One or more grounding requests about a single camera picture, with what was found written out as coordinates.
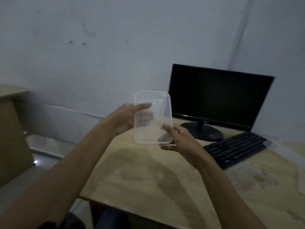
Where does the person's left hand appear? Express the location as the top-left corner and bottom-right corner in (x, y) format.
(102, 102), (154, 137)

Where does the person's right hand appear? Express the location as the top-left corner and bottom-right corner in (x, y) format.
(160, 123), (214, 170)

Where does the black keyboard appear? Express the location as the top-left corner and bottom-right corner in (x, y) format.
(203, 132), (268, 170)

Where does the black garbage bag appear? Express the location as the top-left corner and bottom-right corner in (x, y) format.
(63, 212), (86, 229)

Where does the person's left forearm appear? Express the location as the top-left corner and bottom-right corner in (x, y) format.
(0, 121), (119, 229)

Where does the person's blue jeans leg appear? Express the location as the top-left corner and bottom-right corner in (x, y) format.
(95, 207), (130, 229)

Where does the light wooden table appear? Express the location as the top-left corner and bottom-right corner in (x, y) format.
(80, 116), (305, 229)

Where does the black computer monitor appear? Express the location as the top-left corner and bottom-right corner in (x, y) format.
(168, 64), (276, 142)

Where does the light wooden side desk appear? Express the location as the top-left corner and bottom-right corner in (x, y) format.
(0, 85), (34, 187)

